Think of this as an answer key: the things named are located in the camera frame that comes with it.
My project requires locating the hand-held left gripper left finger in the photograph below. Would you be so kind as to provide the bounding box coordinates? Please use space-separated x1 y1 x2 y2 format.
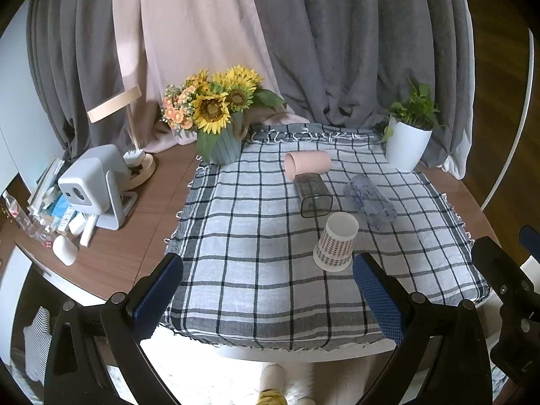
44 252 184 405

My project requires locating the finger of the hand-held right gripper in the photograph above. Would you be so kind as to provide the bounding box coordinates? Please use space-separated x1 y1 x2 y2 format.
471 236 540 388
519 225 540 263

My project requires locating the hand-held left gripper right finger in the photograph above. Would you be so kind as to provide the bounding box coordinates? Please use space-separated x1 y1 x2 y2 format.
353 252 494 405

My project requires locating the checked paper cup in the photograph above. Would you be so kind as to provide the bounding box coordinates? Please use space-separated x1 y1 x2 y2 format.
313 212 359 271

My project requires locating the clear printed glass cup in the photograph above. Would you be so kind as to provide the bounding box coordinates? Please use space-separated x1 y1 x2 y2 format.
343 174 398 231

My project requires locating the dark transparent cup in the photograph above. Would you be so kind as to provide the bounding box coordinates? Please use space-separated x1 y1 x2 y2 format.
293 172 334 219

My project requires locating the pink cup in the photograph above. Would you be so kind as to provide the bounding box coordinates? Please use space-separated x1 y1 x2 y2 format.
284 151 332 181

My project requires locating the white remote control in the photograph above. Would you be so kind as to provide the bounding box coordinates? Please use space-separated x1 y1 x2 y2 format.
79 214 97 247

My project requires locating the white rounded case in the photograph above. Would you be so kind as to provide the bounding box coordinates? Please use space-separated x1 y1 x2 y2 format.
53 234 79 267

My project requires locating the checked grey white tablecloth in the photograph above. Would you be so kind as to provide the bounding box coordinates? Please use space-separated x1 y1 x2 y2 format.
164 122 492 353

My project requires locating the white curved rod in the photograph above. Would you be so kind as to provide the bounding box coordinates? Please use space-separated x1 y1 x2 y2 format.
481 29 535 212

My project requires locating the striped cloth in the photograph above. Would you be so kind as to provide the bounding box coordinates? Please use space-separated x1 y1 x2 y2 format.
23 307 51 381

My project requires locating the blue box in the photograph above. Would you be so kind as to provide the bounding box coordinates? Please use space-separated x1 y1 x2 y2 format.
43 196 72 232

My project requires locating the white and yellow slipper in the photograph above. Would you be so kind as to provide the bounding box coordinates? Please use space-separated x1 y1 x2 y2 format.
258 363 290 405

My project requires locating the white projector on stand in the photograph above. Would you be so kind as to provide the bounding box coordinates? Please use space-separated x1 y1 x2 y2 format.
58 144 138 231

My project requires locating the white ribbed plant pot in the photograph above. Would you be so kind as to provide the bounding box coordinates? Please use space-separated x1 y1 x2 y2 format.
386 116 434 172

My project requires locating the teal ribbed vase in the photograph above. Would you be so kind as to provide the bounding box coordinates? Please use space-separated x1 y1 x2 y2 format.
209 112 249 165

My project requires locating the clear plastic bottle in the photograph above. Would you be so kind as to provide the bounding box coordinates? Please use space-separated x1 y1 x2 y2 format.
2 191 33 237

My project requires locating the green potted plant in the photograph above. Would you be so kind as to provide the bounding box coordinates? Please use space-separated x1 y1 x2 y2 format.
377 78 448 143

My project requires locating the sunflower bouquet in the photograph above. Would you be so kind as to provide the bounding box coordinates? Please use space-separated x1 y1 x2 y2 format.
161 65 288 162

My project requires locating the wooden desk lamp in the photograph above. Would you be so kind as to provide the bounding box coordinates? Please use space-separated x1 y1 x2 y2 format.
87 85 157 190

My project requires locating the grey curtain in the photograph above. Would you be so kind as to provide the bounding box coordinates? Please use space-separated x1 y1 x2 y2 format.
26 0 472 178

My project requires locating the pink curtain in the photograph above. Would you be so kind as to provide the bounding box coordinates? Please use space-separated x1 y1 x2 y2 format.
112 0 309 155

